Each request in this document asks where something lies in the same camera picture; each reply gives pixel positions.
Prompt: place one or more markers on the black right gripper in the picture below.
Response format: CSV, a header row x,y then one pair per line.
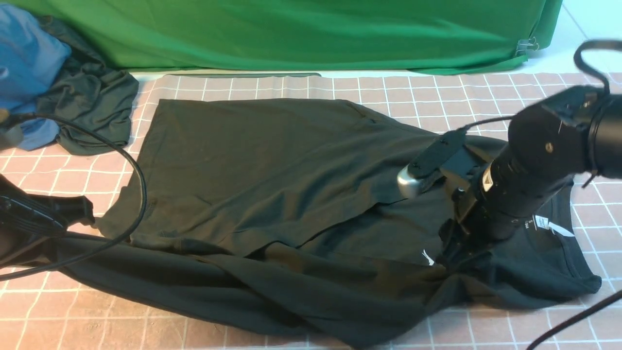
x,y
548,143

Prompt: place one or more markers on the silver binder clip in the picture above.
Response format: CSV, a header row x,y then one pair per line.
x,y
525,46

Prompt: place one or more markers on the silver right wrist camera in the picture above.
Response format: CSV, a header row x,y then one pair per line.
x,y
420,173

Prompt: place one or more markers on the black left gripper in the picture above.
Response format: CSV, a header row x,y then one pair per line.
x,y
26,219

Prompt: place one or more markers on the dark gray long-sleeve shirt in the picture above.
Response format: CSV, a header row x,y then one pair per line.
x,y
283,217

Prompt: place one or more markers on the dark teal crumpled garment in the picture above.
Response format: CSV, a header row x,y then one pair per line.
x,y
87,91

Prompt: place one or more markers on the pink checkered table mat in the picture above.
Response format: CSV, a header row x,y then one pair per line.
x,y
52,312

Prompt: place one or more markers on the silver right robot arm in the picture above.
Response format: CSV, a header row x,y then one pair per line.
x,y
578,130

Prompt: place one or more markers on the blue cloth garment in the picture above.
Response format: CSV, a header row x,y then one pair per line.
x,y
30,60

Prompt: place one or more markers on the green backdrop cloth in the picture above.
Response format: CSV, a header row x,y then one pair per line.
x,y
440,37

